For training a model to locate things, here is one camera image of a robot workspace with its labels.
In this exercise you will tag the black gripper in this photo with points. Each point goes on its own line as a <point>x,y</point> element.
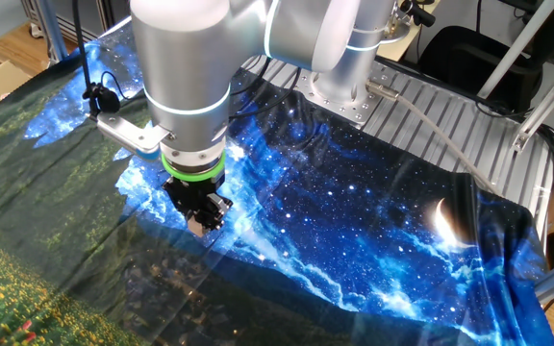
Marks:
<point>193,190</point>

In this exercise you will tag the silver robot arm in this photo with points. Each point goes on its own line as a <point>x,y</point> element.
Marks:
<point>185,57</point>

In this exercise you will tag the galaxy and landscape printed cloth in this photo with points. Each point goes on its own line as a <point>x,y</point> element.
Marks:
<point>330,202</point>

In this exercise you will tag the dark metal rack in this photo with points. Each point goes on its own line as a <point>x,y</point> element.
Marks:
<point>96,17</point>

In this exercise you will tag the light wooden desk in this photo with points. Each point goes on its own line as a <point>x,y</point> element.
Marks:
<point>402,48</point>

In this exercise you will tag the black office chair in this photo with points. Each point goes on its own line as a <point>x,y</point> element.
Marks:
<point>460,57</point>

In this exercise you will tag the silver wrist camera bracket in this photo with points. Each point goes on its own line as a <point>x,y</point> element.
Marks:
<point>128,132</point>

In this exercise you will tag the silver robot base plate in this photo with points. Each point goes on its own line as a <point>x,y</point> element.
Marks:
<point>354,108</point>

